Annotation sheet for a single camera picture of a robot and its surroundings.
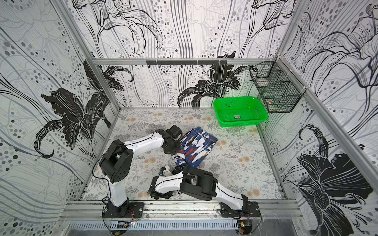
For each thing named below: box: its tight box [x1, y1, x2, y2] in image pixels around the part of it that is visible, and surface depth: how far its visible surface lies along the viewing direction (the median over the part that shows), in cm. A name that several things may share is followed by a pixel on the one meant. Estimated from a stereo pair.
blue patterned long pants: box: [172, 126, 219, 168], surface depth 95 cm
